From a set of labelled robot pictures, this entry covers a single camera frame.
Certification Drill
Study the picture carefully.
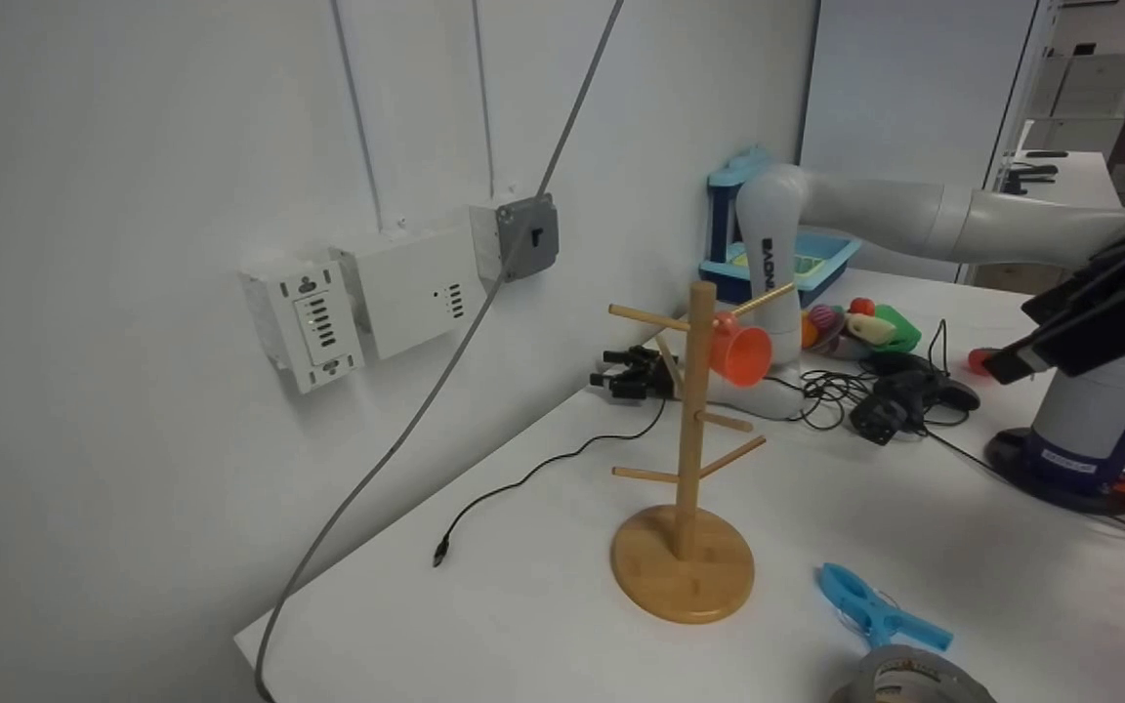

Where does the grey junction box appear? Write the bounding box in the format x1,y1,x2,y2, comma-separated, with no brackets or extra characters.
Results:
464,191,561,285

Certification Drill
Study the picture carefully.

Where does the blue plastic clamp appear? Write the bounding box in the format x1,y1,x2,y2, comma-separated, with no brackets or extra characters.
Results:
812,558,957,656

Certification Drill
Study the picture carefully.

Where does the wooden mug tree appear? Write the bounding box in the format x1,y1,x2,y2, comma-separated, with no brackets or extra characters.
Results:
600,278,802,628

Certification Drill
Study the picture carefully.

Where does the grey duct tape roll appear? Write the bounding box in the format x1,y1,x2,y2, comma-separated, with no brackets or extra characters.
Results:
829,640,998,703

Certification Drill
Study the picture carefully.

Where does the white wall conduit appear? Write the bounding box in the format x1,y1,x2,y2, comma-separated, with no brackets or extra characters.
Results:
323,0,390,243
464,0,502,208

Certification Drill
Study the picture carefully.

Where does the white background desk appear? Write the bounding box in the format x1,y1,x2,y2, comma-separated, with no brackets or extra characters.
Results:
984,122,1125,210

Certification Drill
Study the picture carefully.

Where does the blue toy storage box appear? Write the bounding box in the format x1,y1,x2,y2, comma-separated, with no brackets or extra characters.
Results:
694,140,866,305

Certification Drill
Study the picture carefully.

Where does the large white wall box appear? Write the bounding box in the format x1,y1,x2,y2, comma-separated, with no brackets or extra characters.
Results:
332,227,489,363

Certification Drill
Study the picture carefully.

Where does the striped toy ball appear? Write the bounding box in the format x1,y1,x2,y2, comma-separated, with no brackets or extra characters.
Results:
798,299,852,356

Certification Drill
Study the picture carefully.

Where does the small white socket box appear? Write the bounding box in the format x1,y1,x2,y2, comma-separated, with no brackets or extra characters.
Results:
234,249,363,399

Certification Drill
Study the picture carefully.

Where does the grey wall cable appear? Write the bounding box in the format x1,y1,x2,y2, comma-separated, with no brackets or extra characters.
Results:
247,0,627,703

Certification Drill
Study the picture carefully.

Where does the thin black plug cable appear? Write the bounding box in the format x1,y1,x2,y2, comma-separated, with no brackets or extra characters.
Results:
428,386,673,570

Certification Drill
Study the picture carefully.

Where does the red push button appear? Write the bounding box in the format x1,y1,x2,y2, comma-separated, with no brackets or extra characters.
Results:
961,342,1002,381

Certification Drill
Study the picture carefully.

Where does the black cable tangle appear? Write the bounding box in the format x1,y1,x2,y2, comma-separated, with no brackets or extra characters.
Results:
789,346,984,447

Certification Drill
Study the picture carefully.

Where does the green plastic toy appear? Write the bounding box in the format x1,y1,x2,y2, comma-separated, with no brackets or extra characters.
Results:
845,291,925,363

